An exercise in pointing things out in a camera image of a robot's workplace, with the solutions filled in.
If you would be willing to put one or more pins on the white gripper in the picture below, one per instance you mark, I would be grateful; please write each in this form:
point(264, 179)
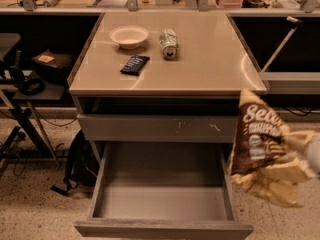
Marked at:
point(314, 154)

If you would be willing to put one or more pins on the brown sea salt chip bag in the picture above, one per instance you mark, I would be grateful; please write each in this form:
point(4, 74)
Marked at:
point(261, 162)

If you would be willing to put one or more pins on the grey drawer cabinet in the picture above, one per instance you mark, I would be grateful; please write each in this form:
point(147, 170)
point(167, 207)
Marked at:
point(204, 79)

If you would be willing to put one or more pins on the open grey middle drawer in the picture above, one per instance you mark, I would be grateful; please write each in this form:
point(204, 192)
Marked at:
point(163, 191)

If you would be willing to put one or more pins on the closed grey top drawer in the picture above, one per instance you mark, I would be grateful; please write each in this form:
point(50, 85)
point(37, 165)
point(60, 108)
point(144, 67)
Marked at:
point(156, 128)

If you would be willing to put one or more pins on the dark blue snack bar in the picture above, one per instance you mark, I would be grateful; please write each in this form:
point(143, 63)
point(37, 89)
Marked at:
point(134, 65)

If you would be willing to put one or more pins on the white paper bowl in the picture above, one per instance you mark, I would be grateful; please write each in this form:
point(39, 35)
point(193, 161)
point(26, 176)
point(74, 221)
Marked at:
point(129, 37)

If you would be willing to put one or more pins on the black backpack on floor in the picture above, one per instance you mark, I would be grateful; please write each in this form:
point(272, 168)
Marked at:
point(81, 166)

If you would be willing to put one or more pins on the black box with label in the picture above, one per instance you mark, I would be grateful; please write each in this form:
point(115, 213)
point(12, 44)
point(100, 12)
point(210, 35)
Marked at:
point(53, 67)

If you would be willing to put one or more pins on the black headphones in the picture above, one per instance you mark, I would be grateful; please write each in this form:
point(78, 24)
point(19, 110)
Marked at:
point(26, 84)

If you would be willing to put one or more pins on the dark side table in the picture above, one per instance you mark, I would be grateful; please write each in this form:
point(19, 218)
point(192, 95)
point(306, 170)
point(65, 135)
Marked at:
point(7, 42)

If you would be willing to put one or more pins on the white handled stick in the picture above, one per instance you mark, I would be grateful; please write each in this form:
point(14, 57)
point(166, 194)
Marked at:
point(295, 25)

